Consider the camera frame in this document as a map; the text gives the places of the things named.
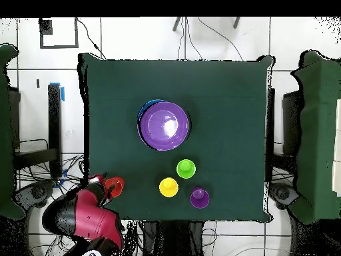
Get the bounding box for orange cup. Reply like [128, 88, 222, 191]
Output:
[104, 175, 125, 199]

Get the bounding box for large purple bowl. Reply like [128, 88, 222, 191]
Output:
[137, 101, 190, 152]

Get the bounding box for large light blue bowl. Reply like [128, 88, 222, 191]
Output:
[137, 99, 168, 119]

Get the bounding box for black floor stand base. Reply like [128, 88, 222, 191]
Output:
[13, 181, 57, 211]
[268, 182, 300, 210]

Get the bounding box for black metal stand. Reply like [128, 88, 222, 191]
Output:
[266, 87, 276, 182]
[13, 82, 65, 179]

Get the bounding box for yellow cup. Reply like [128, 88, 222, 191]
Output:
[159, 177, 180, 199]

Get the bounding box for green cup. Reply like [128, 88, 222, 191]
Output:
[176, 159, 196, 179]

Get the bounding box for black equipment box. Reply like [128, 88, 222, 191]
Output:
[282, 90, 303, 158]
[9, 87, 21, 150]

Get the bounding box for side table green cloth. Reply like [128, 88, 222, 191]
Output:
[288, 50, 341, 225]
[0, 43, 26, 221]

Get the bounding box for purple cup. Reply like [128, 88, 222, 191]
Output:
[189, 187, 210, 209]

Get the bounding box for dark green tablecloth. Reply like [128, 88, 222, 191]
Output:
[77, 52, 275, 223]

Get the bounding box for tangle of floor cables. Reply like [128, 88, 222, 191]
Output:
[11, 138, 145, 256]

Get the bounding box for black floor cable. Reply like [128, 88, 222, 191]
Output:
[76, 17, 107, 59]

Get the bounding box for gray square floor frame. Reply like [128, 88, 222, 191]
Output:
[39, 17, 79, 49]

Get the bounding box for camera tripod legs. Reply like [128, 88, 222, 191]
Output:
[172, 16, 241, 32]

